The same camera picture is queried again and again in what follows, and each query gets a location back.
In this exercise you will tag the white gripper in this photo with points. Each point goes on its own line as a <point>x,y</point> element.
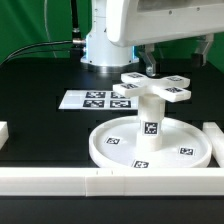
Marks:
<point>138,22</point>

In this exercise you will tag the white cross-shaped table base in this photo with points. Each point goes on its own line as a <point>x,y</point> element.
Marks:
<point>171,88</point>

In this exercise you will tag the white round table top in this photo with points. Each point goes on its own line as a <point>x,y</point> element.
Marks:
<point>171,144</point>

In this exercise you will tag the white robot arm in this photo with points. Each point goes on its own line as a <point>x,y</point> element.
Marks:
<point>101,54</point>

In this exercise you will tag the white right barrier block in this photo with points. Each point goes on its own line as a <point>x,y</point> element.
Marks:
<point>216,137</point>

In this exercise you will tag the white barrier block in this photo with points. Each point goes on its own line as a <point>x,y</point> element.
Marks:
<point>4,135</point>
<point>216,137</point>

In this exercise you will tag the white marker tag plate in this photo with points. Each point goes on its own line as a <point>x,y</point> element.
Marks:
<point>96,100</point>

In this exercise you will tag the white left barrier block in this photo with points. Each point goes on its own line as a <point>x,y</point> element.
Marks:
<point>4,135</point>

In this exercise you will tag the black cable connector post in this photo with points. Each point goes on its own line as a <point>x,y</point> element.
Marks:
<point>78,41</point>

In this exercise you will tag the white front barrier rail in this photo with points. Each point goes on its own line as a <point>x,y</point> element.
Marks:
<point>111,182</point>

